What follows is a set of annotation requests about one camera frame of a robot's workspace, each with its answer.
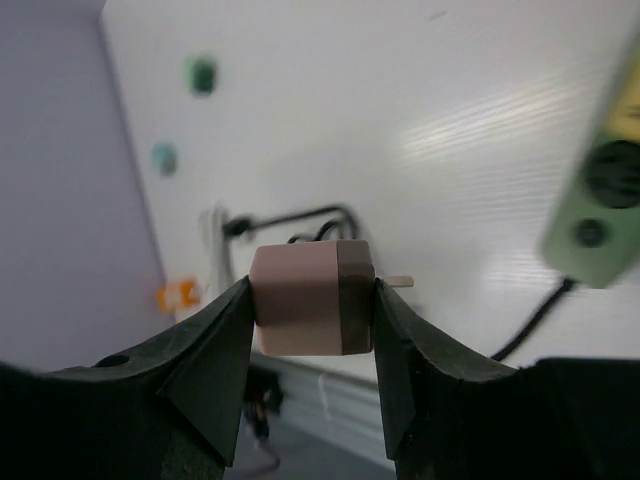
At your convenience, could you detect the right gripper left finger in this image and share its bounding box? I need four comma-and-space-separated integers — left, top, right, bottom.
1, 280, 254, 479

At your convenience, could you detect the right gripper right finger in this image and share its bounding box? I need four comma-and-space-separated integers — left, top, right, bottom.
372, 283, 639, 479

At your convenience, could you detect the pink plug adapter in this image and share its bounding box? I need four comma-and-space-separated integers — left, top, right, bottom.
248, 239, 415, 357

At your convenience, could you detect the yellow plug adapter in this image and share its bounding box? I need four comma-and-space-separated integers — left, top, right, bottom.
604, 70, 639, 143

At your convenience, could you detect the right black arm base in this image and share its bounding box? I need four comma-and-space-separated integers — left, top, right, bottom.
242, 365, 284, 441

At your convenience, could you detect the light blue plug adapter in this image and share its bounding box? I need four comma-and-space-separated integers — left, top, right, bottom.
151, 142, 178, 177

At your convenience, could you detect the green plug adapter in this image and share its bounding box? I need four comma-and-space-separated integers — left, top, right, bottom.
184, 54, 218, 97

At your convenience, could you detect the orange power strip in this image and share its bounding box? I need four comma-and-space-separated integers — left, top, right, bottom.
156, 278, 201, 313

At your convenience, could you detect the green power strip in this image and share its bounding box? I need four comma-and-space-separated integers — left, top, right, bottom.
540, 36, 639, 289

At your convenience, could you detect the aluminium mounting rail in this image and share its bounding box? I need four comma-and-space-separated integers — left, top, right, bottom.
251, 353, 394, 471

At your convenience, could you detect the white coiled cable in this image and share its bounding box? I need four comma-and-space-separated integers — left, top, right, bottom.
174, 202, 239, 324

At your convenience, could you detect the black power cord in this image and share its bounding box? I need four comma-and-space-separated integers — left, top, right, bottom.
222, 202, 576, 362

